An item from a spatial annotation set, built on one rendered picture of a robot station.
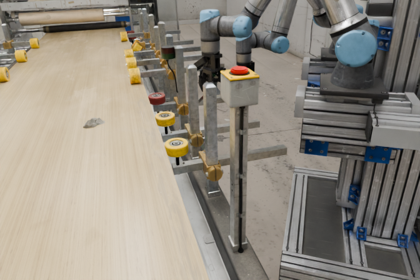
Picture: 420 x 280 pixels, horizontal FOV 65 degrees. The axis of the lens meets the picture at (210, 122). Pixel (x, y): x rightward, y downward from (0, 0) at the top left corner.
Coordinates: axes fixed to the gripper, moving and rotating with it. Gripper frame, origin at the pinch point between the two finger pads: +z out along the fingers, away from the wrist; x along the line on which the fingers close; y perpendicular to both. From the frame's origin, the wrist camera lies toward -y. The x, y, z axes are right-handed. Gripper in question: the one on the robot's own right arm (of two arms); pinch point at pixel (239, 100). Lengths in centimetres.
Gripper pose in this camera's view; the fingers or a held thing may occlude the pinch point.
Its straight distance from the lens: 169.8
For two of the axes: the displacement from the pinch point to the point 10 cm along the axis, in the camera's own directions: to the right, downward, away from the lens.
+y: 9.6, -1.5, 2.3
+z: 0.4, 9.1, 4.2
